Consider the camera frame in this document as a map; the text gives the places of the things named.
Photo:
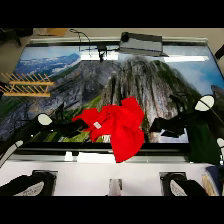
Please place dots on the blue garment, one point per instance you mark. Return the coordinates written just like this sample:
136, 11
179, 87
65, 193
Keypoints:
216, 176

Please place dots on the silver frame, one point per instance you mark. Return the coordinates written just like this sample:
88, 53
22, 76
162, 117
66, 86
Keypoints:
100, 173

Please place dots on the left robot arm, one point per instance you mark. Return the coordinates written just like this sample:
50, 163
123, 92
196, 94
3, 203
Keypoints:
23, 130

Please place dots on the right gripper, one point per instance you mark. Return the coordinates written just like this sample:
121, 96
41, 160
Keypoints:
166, 126

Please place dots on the grey flat box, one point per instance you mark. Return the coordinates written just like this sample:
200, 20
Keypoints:
141, 43

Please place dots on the wooden rack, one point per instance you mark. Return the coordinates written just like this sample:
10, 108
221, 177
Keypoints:
26, 85

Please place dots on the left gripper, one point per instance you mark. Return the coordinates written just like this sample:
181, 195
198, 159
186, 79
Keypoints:
75, 127

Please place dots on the red T-shirt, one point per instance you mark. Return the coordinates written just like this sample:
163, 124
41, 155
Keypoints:
123, 133

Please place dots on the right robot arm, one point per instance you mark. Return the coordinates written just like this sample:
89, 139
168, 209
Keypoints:
200, 120

